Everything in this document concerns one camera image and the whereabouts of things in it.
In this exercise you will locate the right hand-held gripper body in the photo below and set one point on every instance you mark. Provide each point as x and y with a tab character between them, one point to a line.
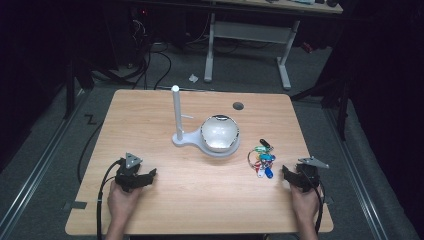
308	175

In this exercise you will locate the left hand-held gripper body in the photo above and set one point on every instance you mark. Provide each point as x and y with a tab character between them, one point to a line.
128	173

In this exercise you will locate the key bunch with coloured tags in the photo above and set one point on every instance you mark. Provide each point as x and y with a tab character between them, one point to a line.
263	158

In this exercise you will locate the person's right hand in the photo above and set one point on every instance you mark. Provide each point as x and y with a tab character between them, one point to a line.
305	205

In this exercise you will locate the person's left hand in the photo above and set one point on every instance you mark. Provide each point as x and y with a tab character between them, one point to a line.
121	203

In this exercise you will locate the white stand with pole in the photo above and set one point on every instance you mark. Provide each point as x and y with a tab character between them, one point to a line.
186	139

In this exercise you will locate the grey tape strip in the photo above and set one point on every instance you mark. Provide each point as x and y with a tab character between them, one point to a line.
76	205

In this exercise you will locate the black metal stand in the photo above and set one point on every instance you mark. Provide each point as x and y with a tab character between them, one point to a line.
341	106
70	90

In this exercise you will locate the shiny metal bowl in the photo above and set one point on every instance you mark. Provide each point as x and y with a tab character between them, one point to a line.
220	133

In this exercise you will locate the dark round table grommet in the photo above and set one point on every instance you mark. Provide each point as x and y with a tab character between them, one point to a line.
238	106

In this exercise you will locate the white paper scrap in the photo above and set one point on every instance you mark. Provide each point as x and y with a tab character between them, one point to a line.
193	78

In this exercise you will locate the red object under desk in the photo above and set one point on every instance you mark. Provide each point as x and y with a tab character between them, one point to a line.
307	47

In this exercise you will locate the white-legged wooden desk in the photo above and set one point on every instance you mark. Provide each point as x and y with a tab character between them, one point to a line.
250	33

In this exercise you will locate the metal floor rail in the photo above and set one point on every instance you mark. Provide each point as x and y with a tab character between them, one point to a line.
356	173
40	156

